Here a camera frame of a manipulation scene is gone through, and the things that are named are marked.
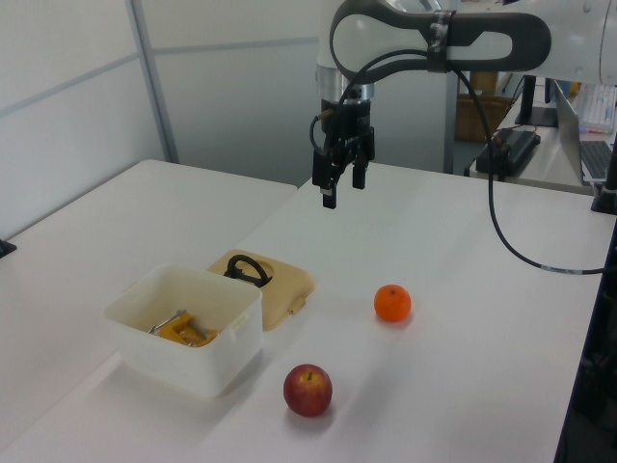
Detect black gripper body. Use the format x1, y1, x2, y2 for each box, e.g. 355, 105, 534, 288
319, 97, 376, 149

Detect orange fruit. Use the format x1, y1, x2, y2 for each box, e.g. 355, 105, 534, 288
373, 284, 413, 323

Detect red apple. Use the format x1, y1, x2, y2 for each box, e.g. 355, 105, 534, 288
282, 363, 335, 419

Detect white plastic container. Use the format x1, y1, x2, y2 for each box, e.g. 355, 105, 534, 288
102, 262, 264, 398

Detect black electronics box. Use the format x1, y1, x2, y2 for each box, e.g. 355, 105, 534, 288
475, 128, 542, 182

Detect black monitor stand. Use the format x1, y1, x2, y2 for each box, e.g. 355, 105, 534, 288
514, 75, 560, 128

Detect yellow C-clamp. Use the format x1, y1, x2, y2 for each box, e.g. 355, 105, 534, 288
147, 309, 221, 348

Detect silver laptop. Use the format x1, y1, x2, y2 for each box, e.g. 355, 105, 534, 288
552, 79, 616, 185

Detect beige lid with black handle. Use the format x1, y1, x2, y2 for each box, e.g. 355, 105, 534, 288
206, 248, 317, 332

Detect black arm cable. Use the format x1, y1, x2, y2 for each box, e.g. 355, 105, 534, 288
309, 49, 606, 276

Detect grey partition post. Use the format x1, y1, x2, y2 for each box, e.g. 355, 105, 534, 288
125, 0, 180, 165

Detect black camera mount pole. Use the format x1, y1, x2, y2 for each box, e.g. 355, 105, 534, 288
590, 130, 617, 216

